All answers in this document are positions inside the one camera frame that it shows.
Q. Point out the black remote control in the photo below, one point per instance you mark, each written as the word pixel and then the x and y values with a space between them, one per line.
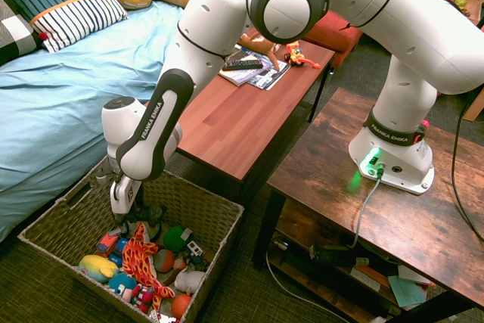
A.
pixel 242 64

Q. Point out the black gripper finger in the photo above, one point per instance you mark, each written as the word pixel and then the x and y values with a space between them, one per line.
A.
pixel 121 222
pixel 137 215

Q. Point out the blue toy truck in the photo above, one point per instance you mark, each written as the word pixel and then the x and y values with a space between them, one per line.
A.
pixel 119 251

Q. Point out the white toy car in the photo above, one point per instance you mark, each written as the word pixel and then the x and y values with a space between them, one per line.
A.
pixel 196 253

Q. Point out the grey and orange ball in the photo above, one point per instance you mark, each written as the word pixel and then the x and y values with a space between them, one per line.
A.
pixel 164 260

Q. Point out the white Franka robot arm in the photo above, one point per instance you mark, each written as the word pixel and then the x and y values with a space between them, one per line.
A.
pixel 378 9

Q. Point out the red ottoman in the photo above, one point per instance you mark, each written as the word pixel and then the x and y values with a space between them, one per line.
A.
pixel 332 33

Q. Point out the dark cover magazine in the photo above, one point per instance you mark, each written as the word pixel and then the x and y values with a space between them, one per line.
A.
pixel 270 77

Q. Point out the orange flame plush toy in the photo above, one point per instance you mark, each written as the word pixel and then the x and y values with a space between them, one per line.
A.
pixel 138 258

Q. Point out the glossy magazine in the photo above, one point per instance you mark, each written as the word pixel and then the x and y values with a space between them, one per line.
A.
pixel 238 75

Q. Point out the white plush toy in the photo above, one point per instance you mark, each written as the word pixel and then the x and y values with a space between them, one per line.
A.
pixel 189 279

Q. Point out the orange pumpkin ball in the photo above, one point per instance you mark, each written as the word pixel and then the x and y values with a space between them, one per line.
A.
pixel 181 306

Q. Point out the reddish wood coffee table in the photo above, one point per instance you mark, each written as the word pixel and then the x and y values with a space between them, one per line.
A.
pixel 242 118

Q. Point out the brown plush toy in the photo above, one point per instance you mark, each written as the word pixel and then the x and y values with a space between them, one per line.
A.
pixel 261 45

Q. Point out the rustic brown wood table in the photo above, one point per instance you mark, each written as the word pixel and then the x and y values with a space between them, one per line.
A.
pixel 332 202

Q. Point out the black white checked pillow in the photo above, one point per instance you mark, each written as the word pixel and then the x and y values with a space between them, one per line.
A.
pixel 13 35

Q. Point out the white navy striped pillow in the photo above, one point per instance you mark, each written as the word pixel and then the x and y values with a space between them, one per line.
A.
pixel 79 16

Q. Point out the green ball with tape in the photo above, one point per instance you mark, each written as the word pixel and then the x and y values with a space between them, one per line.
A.
pixel 174 238

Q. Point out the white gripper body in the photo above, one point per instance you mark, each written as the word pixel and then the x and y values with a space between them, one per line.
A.
pixel 124 196

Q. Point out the orange toy truck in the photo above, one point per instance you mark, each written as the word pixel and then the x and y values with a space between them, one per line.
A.
pixel 107 243

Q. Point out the grey woven basket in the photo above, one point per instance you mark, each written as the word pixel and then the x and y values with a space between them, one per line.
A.
pixel 211 221

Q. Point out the yellow plush toy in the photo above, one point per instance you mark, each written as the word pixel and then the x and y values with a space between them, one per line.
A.
pixel 96 267

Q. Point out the orange toy excavator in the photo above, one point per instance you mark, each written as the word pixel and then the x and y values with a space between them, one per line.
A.
pixel 296 55

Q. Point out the black power adapter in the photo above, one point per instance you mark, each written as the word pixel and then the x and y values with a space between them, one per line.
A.
pixel 332 255

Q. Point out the red and white toy robot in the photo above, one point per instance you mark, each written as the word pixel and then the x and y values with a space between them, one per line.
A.
pixel 143 297

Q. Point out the blue plush toy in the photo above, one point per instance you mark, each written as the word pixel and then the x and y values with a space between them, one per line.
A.
pixel 121 285

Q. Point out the black Sony gamepad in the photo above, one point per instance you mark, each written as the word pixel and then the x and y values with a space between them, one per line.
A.
pixel 154 213

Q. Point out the green paper sheet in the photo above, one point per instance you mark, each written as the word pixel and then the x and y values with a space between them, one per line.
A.
pixel 406 291

